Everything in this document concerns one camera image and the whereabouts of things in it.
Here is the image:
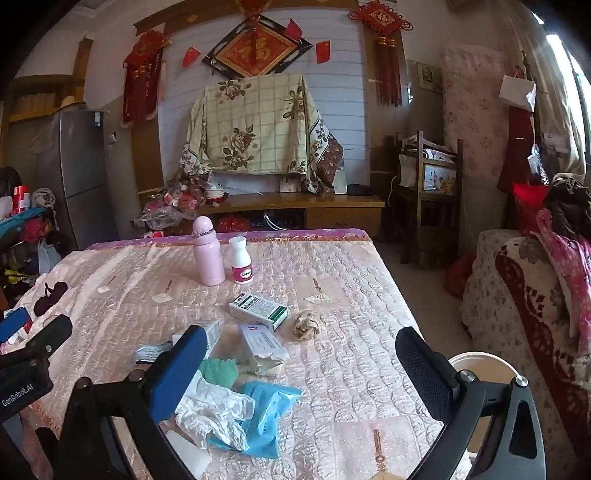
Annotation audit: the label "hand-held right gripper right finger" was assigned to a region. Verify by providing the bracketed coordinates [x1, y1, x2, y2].
[396, 326, 548, 480]

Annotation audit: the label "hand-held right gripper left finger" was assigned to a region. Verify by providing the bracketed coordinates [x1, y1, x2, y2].
[58, 324, 208, 480]

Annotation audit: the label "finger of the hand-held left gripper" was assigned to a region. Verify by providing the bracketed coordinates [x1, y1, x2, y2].
[0, 307, 34, 343]
[0, 315, 73, 365]

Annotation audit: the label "silver foil packet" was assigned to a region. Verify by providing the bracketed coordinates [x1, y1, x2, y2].
[134, 340, 174, 365]

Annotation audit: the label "green plush cloth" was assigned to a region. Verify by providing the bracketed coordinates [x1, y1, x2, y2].
[198, 357, 241, 388]

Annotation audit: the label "white plastic wrap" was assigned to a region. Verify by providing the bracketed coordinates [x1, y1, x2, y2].
[174, 369, 256, 452]

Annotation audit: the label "white plastic bucket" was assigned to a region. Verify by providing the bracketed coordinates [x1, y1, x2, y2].
[448, 352, 522, 480]

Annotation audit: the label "white plastic container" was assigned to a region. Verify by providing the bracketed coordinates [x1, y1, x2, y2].
[166, 429, 212, 480]

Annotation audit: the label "blue plastic bag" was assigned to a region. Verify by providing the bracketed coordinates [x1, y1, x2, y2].
[208, 381, 305, 459]

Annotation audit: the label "green and white medicine box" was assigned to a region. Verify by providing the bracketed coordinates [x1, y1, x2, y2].
[229, 293, 289, 332]

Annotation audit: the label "beige wad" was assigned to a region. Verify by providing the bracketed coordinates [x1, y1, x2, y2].
[292, 310, 321, 343]

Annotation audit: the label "dark maroon cloth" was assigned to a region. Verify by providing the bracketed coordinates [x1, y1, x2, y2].
[34, 281, 69, 315]

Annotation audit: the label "pile of mixed belongings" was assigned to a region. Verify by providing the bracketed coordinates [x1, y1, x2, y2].
[0, 166, 63, 296]

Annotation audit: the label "orange red sack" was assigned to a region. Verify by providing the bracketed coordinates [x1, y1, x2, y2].
[444, 251, 476, 296]

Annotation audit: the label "floral covered sofa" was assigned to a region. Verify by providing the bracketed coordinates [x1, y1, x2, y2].
[462, 228, 591, 462]

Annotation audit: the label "pink bottle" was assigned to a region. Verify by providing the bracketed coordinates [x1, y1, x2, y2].
[191, 216, 227, 286]

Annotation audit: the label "white pink-label medicine bottle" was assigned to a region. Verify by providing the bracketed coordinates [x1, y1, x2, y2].
[225, 236, 254, 284]

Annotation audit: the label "grey refrigerator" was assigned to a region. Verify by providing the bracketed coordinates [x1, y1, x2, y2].
[34, 110, 109, 250]

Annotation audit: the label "wooden shelf stand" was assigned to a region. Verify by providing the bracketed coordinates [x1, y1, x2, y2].
[392, 130, 465, 268]

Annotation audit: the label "pink floral blanket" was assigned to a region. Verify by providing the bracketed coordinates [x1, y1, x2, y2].
[536, 209, 591, 356]

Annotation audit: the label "heap of red snack packets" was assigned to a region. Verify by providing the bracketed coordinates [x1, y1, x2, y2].
[141, 178, 229, 232]

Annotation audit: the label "wooden cabinet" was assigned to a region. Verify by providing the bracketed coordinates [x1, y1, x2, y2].
[139, 191, 386, 241]

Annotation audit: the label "red plastic bag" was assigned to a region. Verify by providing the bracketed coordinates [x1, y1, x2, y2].
[512, 182, 550, 234]

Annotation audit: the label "dark brown clothes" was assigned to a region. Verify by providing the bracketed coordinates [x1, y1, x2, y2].
[544, 173, 591, 241]

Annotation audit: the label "red hanging garment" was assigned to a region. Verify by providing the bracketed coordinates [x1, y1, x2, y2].
[498, 108, 536, 192]

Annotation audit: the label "floral covered standing appliance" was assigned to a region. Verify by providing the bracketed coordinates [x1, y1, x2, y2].
[441, 46, 511, 185]

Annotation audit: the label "floral checked cloth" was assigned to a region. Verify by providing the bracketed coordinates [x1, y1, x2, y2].
[179, 74, 345, 195]

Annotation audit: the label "red knot ornament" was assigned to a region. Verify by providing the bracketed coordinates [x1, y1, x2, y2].
[347, 0, 414, 108]
[121, 30, 172, 129]

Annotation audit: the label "beige curtain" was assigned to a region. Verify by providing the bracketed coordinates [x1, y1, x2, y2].
[522, 14, 587, 176]

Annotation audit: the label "small framed picture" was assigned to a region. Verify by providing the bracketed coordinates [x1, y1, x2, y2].
[417, 62, 443, 93]

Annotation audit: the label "white paper bag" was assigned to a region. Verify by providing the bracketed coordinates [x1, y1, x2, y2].
[499, 74, 537, 112]

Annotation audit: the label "diamond red gold wall hanging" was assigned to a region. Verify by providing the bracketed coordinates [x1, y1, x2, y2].
[203, 18, 314, 79]

